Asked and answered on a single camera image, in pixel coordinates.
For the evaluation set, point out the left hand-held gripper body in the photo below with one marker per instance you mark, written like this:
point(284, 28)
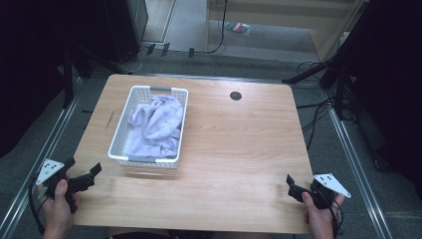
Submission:
point(49, 170)

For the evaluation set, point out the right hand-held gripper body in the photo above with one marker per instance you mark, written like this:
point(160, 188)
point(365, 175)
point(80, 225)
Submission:
point(330, 184)

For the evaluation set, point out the lavender patterned cloth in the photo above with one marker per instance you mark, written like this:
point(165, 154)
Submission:
point(159, 126)

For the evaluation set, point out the white perforated plastic basket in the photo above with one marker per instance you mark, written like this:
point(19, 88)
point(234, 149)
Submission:
point(146, 91)

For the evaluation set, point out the person's right hand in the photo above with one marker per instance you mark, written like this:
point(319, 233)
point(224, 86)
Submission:
point(320, 220)

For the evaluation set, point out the person's left hand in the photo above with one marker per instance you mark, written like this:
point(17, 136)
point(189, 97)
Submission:
point(58, 212)

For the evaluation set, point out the black round table grommet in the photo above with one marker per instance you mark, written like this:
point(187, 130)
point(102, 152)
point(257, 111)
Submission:
point(235, 96)

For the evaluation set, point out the black metal stand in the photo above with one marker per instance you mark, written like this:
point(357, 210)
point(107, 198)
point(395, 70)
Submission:
point(340, 83)

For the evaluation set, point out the dark curtain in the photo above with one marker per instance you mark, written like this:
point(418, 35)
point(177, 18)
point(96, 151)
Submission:
point(398, 83)
point(30, 66)

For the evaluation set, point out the black plug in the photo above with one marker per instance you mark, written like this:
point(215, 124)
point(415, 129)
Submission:
point(191, 52)
point(151, 49)

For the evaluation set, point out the black cabinet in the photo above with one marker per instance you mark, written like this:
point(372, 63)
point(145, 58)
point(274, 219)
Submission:
point(124, 26)

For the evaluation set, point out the colourful packet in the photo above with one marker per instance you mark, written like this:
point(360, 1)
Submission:
point(237, 28)

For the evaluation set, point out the light wooden shelf unit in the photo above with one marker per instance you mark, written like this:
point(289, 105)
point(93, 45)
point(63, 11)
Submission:
point(265, 13)

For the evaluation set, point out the metal floor rail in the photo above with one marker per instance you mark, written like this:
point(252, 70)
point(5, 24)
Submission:
point(360, 169)
point(36, 159)

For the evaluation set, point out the black metal post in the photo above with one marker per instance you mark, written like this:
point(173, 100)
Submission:
point(68, 79)

